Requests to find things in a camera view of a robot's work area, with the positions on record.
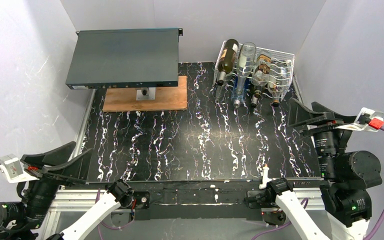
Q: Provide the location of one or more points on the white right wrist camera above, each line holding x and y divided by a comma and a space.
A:
368, 120

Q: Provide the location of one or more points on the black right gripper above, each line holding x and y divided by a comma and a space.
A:
320, 125

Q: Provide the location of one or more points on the white wire wine rack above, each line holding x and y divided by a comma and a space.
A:
276, 57

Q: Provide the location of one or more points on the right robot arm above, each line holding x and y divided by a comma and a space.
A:
347, 176

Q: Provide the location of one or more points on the clear bottle black cap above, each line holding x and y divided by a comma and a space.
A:
262, 67

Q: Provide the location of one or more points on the grey network switch box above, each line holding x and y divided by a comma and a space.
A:
125, 58

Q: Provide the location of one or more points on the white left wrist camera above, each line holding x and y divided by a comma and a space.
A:
13, 171

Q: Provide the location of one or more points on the aluminium frame rail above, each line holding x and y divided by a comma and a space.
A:
70, 200

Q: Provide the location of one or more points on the wooden board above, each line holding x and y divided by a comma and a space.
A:
166, 99

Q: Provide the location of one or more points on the blue rectangular glass bottle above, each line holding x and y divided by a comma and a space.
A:
237, 95

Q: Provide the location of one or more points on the clear glass bottle tall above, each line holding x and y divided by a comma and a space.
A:
246, 59

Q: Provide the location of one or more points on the dark wine bottle white label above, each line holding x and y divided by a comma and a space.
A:
227, 60

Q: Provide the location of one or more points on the dark green bottle silver neck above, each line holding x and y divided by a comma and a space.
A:
256, 94

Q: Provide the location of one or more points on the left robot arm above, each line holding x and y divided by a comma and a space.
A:
38, 177

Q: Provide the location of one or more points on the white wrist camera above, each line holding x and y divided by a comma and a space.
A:
368, 120
13, 171

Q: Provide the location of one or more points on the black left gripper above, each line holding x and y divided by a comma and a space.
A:
55, 175

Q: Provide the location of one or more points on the white plastic peg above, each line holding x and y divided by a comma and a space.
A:
265, 178

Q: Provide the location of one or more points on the clear glass bottle gold label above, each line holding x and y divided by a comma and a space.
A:
220, 89

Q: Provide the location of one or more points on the metal stand post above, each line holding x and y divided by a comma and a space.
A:
146, 94

